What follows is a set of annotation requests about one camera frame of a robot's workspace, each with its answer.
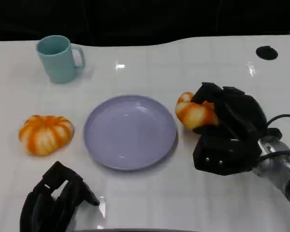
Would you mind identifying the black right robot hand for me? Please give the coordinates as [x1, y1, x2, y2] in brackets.
[191, 82, 269, 141]

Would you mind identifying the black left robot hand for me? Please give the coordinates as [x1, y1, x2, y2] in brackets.
[19, 161, 101, 232]

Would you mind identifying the orange white croissant bread roll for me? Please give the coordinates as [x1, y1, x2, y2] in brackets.
[175, 91, 220, 131]

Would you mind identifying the black round table grommet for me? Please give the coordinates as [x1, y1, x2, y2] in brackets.
[255, 45, 278, 60]

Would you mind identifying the orange white round bread roll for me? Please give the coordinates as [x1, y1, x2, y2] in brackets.
[18, 115, 75, 156]

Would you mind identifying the lilac plate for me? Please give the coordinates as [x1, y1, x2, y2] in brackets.
[83, 95, 179, 172]

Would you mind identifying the pale green mug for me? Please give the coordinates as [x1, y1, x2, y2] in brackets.
[36, 35, 86, 84]

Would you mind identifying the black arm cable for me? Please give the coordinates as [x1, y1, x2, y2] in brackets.
[265, 114, 290, 127]
[257, 150, 290, 162]

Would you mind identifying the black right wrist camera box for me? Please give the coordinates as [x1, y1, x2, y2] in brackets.
[192, 132, 263, 176]

